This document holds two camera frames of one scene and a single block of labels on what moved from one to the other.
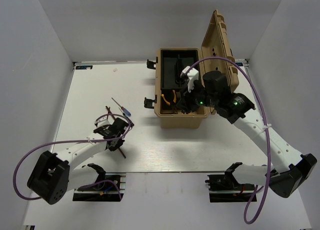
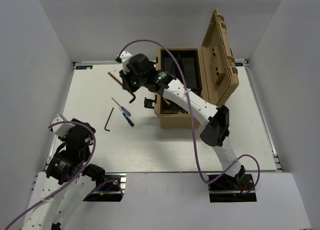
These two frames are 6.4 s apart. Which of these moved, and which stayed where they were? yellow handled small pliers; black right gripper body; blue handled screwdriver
Moved: black right gripper body
Stayed: blue handled screwdriver; yellow handled small pliers
